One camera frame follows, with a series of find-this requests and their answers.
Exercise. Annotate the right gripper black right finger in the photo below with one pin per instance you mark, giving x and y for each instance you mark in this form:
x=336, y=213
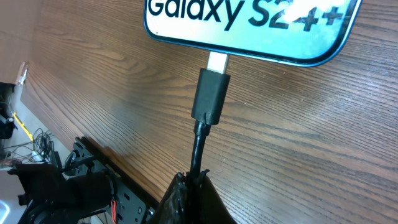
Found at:
x=205, y=203

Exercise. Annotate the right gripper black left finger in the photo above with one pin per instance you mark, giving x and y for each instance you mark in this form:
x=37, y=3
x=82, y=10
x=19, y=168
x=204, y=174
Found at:
x=173, y=206

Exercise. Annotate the Galaxy smartphone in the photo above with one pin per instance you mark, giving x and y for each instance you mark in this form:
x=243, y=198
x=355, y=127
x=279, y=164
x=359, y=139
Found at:
x=301, y=33

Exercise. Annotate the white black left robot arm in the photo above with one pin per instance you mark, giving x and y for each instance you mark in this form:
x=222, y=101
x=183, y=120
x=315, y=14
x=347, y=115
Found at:
x=51, y=198

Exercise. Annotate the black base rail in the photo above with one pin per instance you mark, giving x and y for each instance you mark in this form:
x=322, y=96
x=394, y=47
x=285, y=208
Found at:
x=134, y=204

